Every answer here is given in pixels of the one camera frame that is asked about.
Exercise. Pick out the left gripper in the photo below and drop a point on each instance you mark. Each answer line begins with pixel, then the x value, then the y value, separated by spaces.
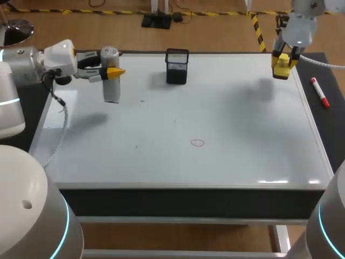
pixel 60 58

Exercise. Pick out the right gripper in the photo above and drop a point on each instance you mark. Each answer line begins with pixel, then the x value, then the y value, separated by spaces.
pixel 300 28

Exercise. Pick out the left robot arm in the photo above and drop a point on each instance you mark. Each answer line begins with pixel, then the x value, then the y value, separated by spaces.
pixel 19 172

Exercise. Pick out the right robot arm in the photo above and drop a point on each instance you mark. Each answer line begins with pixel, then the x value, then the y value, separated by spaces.
pixel 331 213

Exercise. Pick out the large whiteboard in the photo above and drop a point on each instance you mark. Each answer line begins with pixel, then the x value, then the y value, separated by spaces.
pixel 178 121

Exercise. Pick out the red marker pen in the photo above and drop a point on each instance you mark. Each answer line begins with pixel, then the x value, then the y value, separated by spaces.
pixel 320 93

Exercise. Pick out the black floor box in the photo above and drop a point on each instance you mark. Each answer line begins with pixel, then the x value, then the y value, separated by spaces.
pixel 157 21

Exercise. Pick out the black mesh cup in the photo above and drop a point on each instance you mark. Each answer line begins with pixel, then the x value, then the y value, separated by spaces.
pixel 176 68

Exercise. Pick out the black chair base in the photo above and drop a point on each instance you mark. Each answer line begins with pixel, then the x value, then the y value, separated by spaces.
pixel 16 32

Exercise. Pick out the small black floor device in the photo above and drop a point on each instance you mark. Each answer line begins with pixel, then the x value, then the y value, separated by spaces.
pixel 177 17

